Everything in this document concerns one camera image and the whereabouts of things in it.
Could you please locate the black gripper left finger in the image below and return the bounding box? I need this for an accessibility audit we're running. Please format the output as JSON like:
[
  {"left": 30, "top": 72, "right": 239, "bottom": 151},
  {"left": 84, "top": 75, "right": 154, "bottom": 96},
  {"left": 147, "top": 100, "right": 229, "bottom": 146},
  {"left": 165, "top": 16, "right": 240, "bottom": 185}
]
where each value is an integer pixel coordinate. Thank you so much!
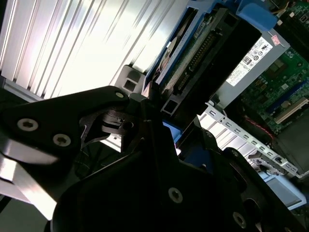
[{"left": 0, "top": 82, "right": 192, "bottom": 220}]

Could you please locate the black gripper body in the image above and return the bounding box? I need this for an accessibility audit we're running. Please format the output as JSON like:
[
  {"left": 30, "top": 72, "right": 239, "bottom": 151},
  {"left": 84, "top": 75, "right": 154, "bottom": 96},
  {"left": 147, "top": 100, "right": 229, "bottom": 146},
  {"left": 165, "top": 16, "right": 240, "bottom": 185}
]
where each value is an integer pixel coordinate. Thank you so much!
[{"left": 50, "top": 112, "right": 237, "bottom": 232}]

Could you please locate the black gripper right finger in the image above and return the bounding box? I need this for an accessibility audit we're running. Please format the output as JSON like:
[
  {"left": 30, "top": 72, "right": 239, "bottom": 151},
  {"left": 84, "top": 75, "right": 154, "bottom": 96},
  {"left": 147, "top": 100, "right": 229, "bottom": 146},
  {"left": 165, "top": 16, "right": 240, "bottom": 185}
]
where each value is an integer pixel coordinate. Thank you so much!
[{"left": 192, "top": 117, "right": 300, "bottom": 232}]

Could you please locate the hard disk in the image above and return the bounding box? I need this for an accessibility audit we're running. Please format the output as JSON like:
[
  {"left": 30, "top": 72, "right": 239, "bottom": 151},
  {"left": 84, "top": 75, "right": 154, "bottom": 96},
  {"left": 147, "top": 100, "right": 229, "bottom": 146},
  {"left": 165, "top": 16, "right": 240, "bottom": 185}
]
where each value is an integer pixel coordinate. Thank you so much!
[{"left": 141, "top": 0, "right": 277, "bottom": 174}]

